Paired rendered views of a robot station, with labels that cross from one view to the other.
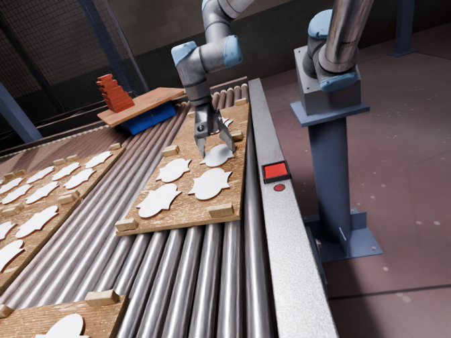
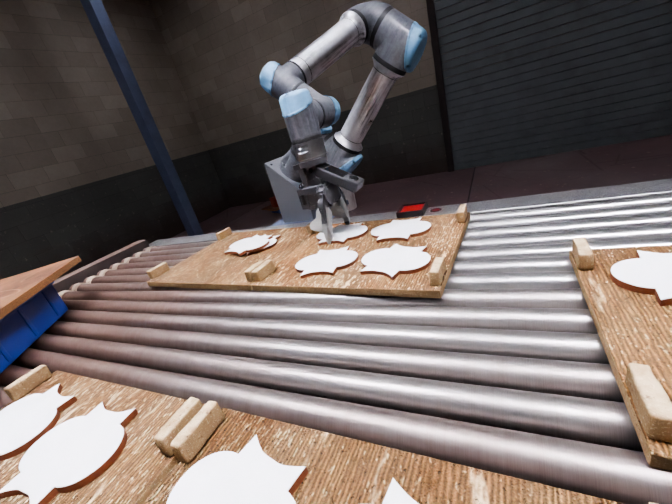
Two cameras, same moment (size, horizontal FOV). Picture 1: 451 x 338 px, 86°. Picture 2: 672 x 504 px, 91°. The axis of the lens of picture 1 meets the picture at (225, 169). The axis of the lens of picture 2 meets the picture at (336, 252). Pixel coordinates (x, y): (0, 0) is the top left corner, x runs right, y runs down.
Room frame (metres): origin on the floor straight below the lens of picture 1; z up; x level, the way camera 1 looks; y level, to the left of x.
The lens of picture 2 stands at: (0.54, 0.81, 1.22)
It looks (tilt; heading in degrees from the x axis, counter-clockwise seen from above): 22 degrees down; 287
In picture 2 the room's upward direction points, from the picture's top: 16 degrees counter-clockwise
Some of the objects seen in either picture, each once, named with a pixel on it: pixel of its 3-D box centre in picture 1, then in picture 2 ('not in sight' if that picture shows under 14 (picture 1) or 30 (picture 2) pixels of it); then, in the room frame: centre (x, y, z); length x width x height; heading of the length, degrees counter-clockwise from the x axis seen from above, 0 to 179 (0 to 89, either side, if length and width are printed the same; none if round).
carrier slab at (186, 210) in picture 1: (192, 179); (365, 250); (0.68, 0.11, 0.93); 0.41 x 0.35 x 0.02; 163
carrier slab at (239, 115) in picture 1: (211, 127); (239, 254); (1.07, -0.01, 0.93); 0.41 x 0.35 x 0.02; 163
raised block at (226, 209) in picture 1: (221, 210); (462, 213); (0.45, 0.04, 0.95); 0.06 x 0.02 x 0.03; 73
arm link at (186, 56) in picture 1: (190, 64); (300, 117); (0.77, -0.01, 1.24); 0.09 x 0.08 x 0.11; 74
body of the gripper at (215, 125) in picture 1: (207, 114); (317, 183); (0.78, 0.00, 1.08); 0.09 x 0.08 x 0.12; 163
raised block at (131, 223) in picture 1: (126, 224); (437, 270); (0.53, 0.30, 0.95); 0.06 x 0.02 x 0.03; 73
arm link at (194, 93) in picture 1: (196, 91); (309, 150); (0.77, 0.00, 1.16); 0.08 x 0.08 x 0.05
